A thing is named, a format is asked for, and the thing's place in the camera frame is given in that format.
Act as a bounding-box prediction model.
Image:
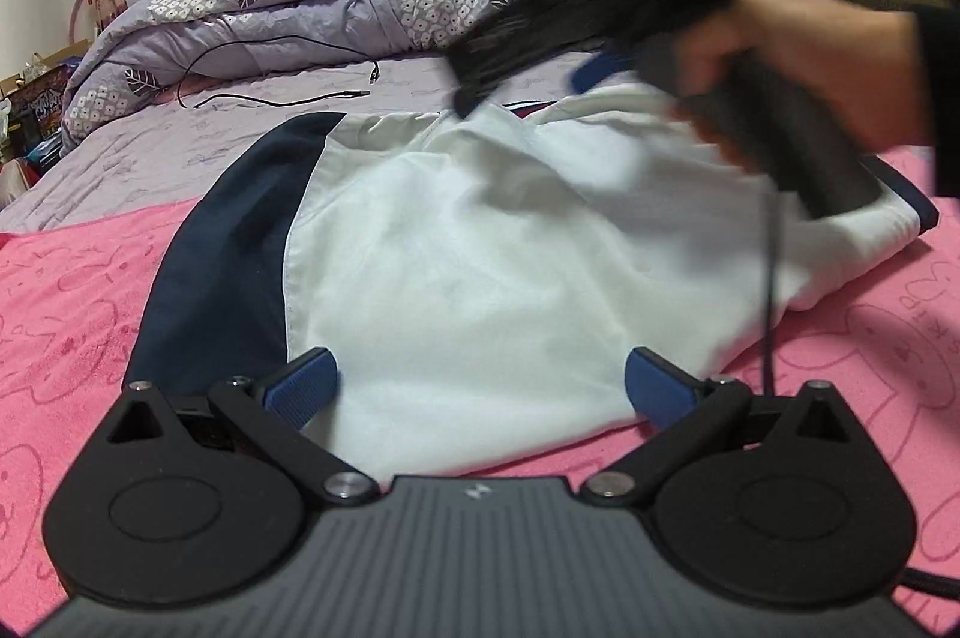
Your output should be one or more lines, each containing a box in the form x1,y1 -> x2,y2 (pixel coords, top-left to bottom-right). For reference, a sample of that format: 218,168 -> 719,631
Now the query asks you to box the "purple floral quilt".
60,0 -> 835,142

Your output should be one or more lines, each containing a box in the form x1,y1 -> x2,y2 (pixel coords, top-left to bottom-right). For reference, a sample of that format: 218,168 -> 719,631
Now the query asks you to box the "person's right hand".
671,0 -> 935,170

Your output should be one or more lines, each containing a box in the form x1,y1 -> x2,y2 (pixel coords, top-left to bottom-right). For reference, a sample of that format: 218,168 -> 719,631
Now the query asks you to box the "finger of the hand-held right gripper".
570,49 -> 638,93

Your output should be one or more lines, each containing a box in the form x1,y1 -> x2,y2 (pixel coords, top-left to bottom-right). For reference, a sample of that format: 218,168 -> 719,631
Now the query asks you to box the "thin black cable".
176,35 -> 384,112

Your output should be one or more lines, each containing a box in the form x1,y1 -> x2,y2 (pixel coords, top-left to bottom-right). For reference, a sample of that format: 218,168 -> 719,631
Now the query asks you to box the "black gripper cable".
756,188 -> 960,610

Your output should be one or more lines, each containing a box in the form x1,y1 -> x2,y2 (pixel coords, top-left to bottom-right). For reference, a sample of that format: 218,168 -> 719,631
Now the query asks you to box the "navy and white jacket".
120,81 -> 942,483

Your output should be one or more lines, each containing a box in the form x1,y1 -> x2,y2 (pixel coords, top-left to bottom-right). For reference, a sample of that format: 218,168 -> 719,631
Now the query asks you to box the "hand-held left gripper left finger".
105,347 -> 380,508

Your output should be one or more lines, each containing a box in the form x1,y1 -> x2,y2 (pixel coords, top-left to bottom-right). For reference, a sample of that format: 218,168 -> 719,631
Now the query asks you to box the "purple bed sheet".
0,49 -> 605,235

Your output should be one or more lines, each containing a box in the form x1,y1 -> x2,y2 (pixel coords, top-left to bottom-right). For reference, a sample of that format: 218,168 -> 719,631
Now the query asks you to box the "pink rabbit-print blanket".
0,146 -> 960,635

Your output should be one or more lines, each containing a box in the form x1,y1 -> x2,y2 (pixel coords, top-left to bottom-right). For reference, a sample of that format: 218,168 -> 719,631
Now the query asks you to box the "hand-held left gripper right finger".
579,345 -> 854,508

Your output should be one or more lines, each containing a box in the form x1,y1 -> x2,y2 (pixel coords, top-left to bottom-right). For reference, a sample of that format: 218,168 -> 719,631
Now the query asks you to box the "colourful printed box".
0,60 -> 77,160

